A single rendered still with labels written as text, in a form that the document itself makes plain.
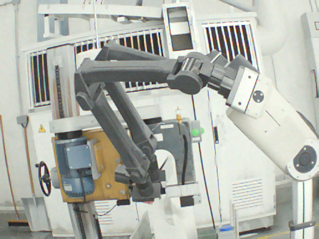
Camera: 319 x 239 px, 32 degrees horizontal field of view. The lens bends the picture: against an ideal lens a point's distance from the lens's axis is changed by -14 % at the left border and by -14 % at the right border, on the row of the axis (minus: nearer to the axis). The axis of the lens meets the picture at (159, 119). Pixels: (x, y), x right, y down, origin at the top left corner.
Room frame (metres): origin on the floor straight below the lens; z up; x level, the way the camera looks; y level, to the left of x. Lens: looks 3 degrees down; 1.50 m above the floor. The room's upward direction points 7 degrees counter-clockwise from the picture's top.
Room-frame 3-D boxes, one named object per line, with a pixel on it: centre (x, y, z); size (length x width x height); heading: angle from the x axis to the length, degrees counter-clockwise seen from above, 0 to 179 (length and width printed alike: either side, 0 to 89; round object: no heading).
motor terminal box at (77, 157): (2.47, 0.35, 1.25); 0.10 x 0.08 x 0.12; 109
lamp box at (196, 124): (2.68, -0.14, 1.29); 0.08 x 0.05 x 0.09; 174
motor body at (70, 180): (2.57, 0.38, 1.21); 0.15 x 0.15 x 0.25
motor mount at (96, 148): (2.63, 0.29, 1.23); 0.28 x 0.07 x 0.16; 174
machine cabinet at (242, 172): (5.96, 0.06, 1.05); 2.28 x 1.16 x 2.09; 84
